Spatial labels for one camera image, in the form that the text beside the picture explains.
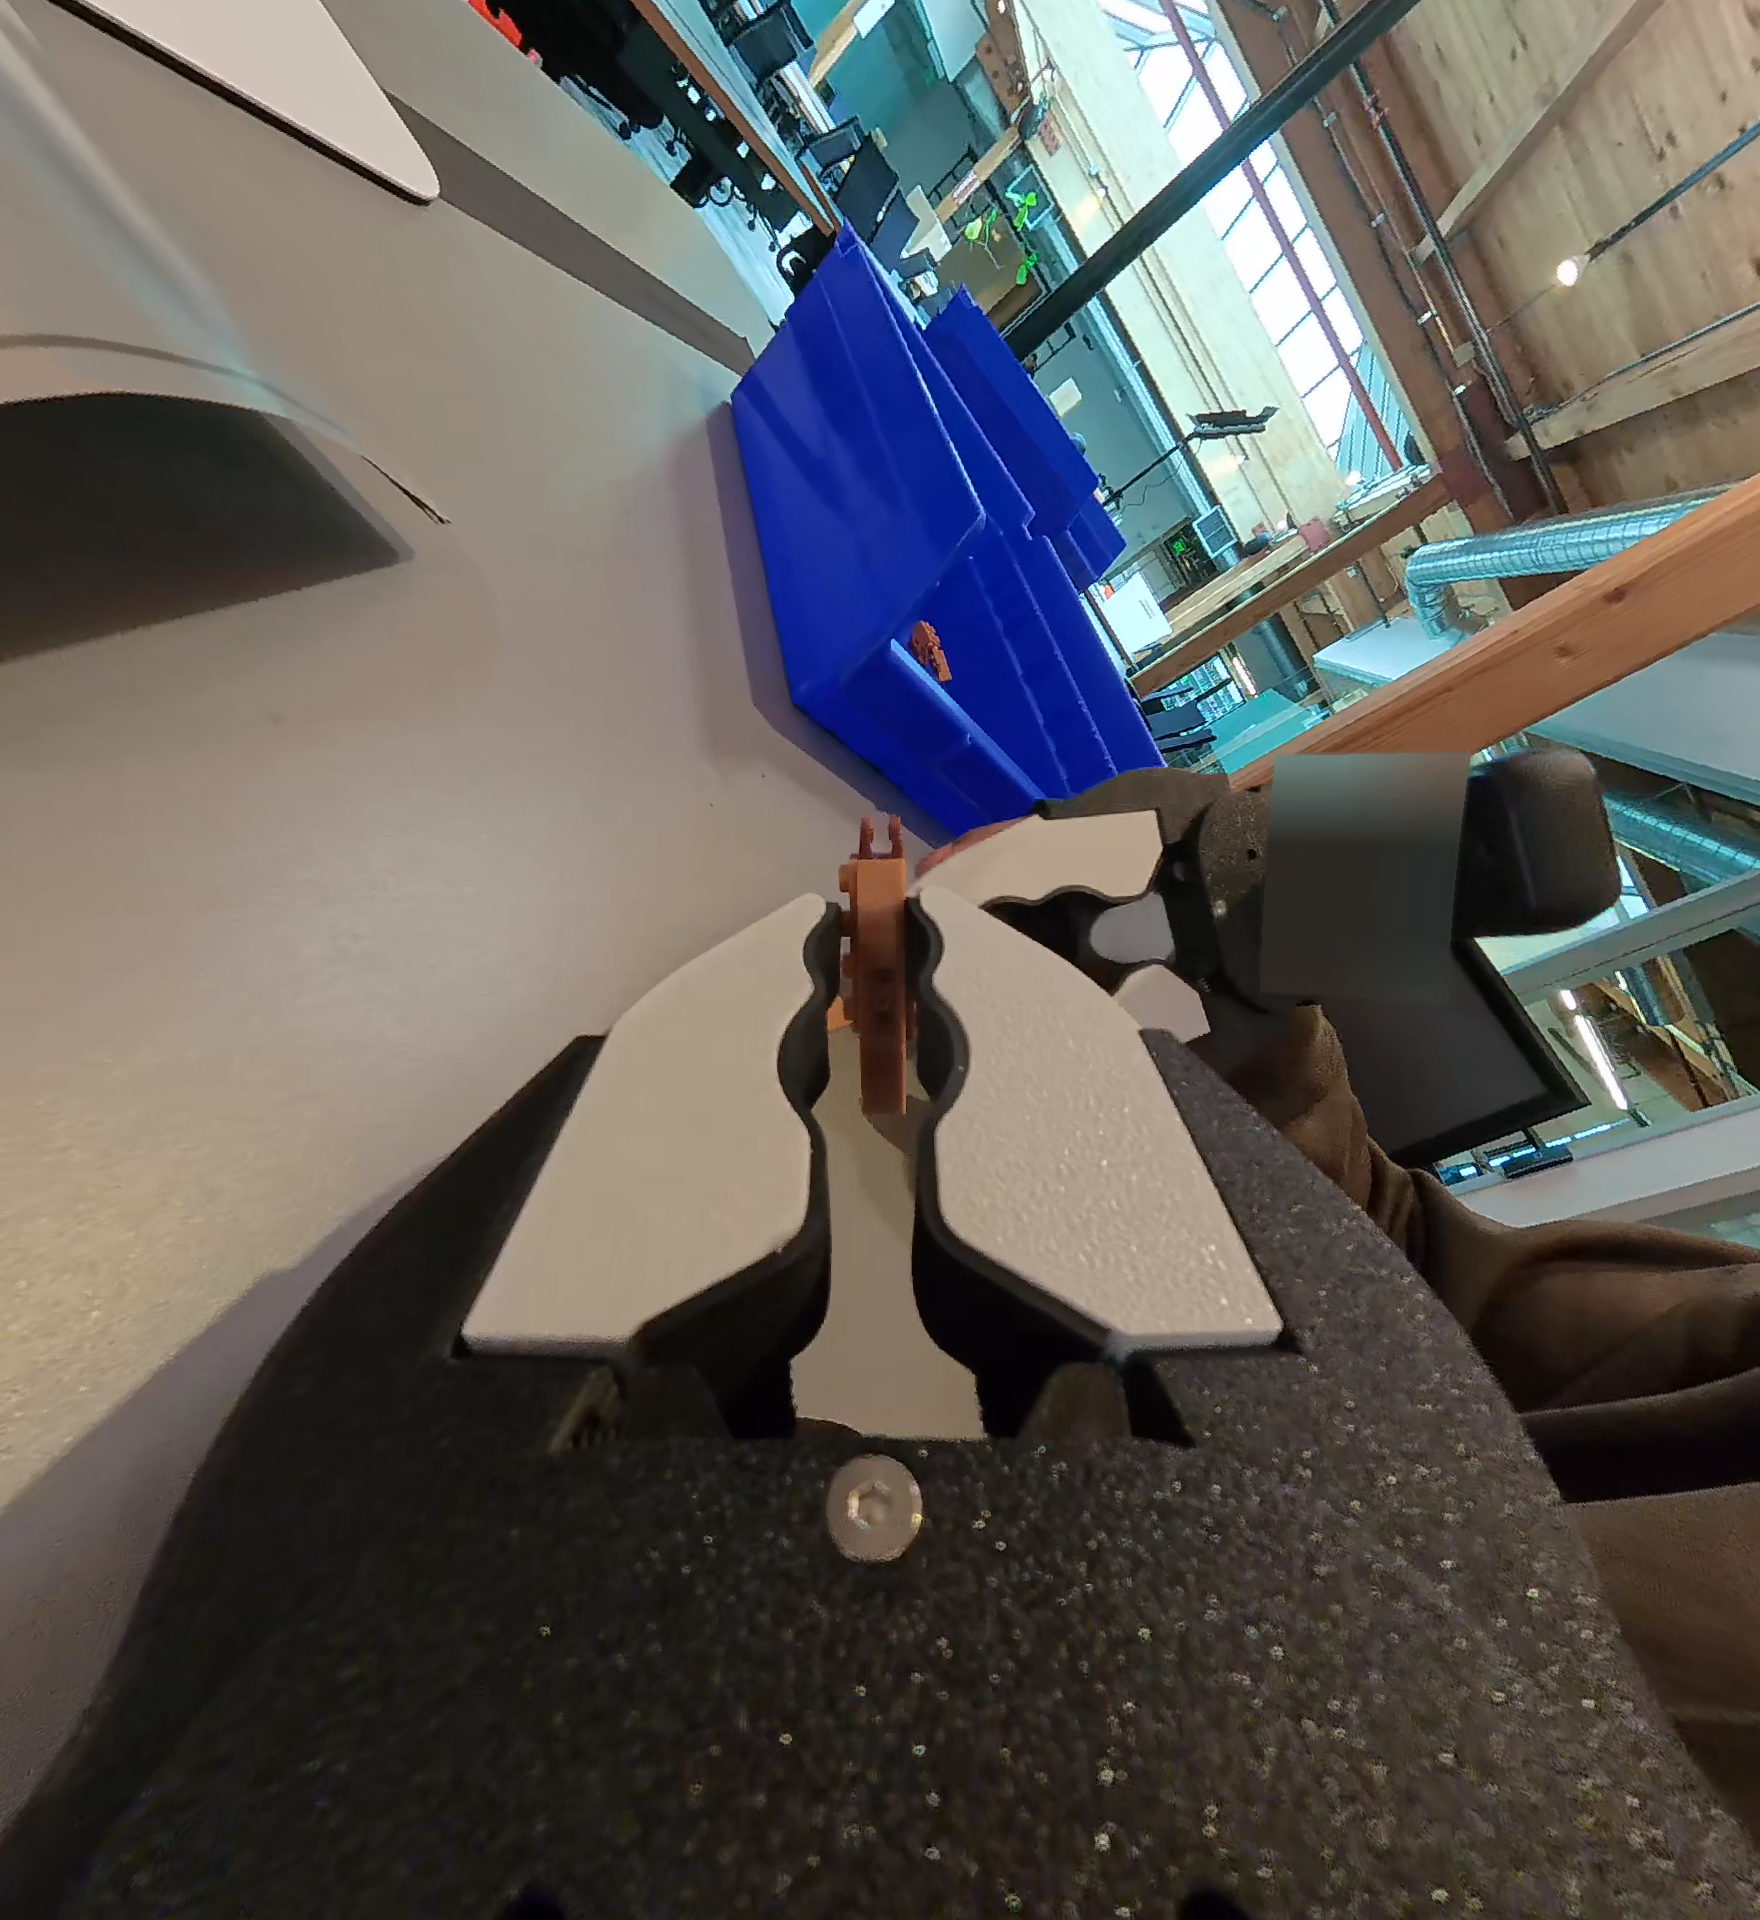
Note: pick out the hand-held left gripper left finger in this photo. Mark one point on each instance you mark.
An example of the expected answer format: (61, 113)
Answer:
(656, 1187)

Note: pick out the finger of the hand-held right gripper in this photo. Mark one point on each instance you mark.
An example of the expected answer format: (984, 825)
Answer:
(1075, 855)
(1146, 954)

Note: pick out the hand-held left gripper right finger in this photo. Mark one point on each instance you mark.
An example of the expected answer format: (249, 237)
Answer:
(1091, 1171)

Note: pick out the brown brick assembly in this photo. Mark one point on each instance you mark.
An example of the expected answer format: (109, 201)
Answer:
(882, 976)

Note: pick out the heap of orange bricks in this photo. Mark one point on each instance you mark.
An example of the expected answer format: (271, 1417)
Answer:
(930, 646)

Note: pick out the blue plastic bin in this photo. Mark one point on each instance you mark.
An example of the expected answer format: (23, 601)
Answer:
(882, 511)

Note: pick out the brick instruction booklet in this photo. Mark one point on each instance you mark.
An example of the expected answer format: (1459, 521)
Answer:
(41, 270)

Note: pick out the grey desk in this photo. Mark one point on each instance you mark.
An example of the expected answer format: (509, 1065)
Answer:
(282, 900)

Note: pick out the black computer monitor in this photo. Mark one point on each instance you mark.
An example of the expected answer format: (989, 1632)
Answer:
(1450, 1065)

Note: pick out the wooden office table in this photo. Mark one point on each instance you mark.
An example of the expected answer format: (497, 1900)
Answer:
(1270, 585)

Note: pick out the stack of blue bins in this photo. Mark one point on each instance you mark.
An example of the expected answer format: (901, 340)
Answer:
(1016, 405)

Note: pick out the person's dark jacket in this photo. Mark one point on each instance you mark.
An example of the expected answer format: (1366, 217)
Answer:
(1661, 1410)

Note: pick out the black pole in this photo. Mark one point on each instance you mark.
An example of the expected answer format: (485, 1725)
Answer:
(1211, 151)

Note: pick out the wooden post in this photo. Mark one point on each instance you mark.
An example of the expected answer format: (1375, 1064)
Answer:
(1602, 615)

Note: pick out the silver ventilation duct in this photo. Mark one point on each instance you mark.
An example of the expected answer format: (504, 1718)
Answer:
(1541, 548)

